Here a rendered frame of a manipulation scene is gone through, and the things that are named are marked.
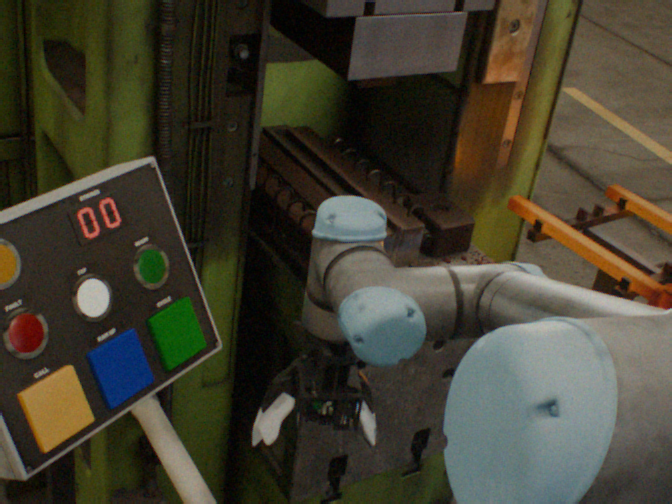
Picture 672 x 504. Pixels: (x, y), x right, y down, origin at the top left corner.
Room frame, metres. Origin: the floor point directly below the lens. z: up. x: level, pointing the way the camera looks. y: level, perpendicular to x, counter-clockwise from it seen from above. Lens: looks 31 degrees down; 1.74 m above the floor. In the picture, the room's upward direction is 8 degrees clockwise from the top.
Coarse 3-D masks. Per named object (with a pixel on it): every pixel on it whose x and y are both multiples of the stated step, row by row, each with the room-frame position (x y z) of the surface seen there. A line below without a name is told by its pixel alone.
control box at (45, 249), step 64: (64, 192) 0.94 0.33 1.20; (128, 192) 1.01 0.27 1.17; (64, 256) 0.89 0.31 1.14; (128, 256) 0.96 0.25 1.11; (0, 320) 0.79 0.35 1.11; (64, 320) 0.85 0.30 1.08; (128, 320) 0.91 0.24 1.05; (0, 384) 0.75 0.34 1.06; (0, 448) 0.73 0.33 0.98; (64, 448) 0.76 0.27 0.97
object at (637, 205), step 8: (616, 184) 1.71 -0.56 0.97; (608, 192) 1.69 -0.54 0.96; (616, 192) 1.67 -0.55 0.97; (624, 192) 1.68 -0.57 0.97; (616, 200) 1.67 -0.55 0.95; (632, 200) 1.64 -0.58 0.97; (640, 200) 1.65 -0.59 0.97; (632, 208) 1.64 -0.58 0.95; (640, 208) 1.63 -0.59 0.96; (648, 208) 1.62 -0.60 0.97; (656, 208) 1.62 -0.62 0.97; (640, 216) 1.62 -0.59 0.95; (648, 216) 1.61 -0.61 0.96; (656, 216) 1.60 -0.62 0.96; (664, 216) 1.59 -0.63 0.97; (656, 224) 1.59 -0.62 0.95; (664, 224) 1.58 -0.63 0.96
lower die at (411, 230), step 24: (264, 144) 1.60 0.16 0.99; (312, 144) 1.63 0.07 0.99; (264, 168) 1.52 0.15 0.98; (288, 168) 1.52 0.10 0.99; (312, 168) 1.51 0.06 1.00; (336, 168) 1.52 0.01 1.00; (288, 192) 1.44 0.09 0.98; (312, 192) 1.44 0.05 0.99; (336, 192) 1.43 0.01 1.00; (360, 192) 1.44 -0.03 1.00; (384, 192) 1.47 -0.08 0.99; (312, 216) 1.37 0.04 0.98; (312, 240) 1.29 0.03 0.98; (384, 240) 1.33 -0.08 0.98; (408, 240) 1.36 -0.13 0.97
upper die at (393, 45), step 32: (288, 0) 1.42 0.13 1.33; (288, 32) 1.41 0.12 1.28; (320, 32) 1.34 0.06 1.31; (352, 32) 1.26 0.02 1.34; (384, 32) 1.29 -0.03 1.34; (416, 32) 1.32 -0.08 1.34; (448, 32) 1.36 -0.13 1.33; (352, 64) 1.26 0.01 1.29; (384, 64) 1.30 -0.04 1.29; (416, 64) 1.33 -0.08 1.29; (448, 64) 1.36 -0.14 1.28
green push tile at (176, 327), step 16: (176, 304) 0.97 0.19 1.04; (160, 320) 0.94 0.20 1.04; (176, 320) 0.96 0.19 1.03; (192, 320) 0.98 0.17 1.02; (160, 336) 0.93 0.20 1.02; (176, 336) 0.94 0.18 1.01; (192, 336) 0.96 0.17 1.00; (160, 352) 0.92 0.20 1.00; (176, 352) 0.93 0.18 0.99; (192, 352) 0.95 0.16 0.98
